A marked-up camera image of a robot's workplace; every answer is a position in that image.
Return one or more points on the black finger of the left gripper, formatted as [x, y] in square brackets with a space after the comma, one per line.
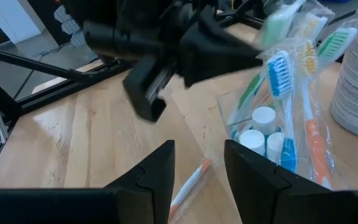
[216, 49]

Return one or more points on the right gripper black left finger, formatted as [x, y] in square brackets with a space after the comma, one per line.
[135, 202]

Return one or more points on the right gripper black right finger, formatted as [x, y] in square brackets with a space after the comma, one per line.
[275, 202]

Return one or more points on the blue toothbrush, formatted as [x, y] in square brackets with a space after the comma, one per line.
[280, 74]

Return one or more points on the clear bag with tubes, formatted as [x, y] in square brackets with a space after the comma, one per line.
[225, 109]

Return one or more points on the white parts bin stack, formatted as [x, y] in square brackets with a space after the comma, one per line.
[70, 26]

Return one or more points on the black partition panel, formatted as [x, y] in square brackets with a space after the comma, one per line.
[42, 18]

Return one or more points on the white wipes canister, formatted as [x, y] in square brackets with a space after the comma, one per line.
[356, 77]

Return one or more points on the black aluminium table frame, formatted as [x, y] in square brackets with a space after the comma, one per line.
[42, 63]

